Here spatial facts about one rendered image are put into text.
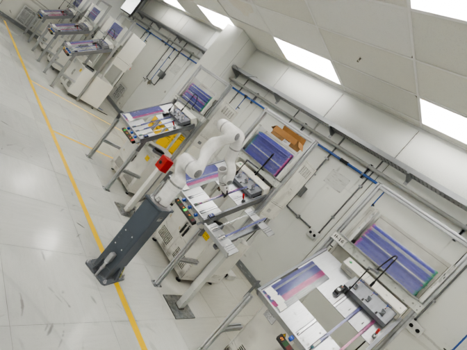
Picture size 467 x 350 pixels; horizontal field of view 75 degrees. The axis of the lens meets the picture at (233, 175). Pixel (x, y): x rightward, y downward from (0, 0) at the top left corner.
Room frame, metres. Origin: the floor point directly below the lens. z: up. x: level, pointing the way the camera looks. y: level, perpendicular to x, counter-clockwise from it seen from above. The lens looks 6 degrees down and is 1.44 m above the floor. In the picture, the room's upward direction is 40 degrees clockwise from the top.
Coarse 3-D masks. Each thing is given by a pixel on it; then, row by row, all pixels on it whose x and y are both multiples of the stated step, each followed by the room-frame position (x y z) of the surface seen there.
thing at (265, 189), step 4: (236, 164) 3.22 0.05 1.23; (240, 164) 3.23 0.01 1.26; (236, 168) 3.23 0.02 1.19; (244, 168) 3.18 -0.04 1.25; (248, 168) 3.19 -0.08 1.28; (248, 172) 3.13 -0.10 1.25; (252, 172) 3.14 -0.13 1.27; (248, 176) 3.09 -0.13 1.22; (252, 176) 3.08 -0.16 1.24; (256, 176) 3.09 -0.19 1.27; (256, 180) 3.04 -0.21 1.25; (260, 180) 3.05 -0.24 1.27; (256, 184) 3.00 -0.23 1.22; (260, 184) 2.99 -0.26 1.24; (264, 184) 3.00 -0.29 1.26; (264, 188) 2.95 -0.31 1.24; (268, 188) 2.96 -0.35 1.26; (264, 192) 2.96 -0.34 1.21; (268, 192) 3.00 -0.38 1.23
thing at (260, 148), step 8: (256, 136) 3.25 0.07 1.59; (264, 136) 3.20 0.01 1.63; (248, 144) 3.26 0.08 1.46; (256, 144) 3.20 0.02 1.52; (264, 144) 3.16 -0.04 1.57; (272, 144) 3.10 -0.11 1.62; (248, 152) 3.21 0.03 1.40; (256, 152) 3.16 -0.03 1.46; (264, 152) 3.12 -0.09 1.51; (272, 152) 3.07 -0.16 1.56; (280, 152) 3.02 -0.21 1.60; (288, 152) 3.01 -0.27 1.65; (256, 160) 3.12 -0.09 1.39; (264, 160) 3.08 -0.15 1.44; (272, 160) 3.03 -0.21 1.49; (280, 160) 2.99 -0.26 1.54; (288, 160) 2.98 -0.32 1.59; (272, 168) 2.99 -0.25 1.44; (280, 168) 2.96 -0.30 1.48
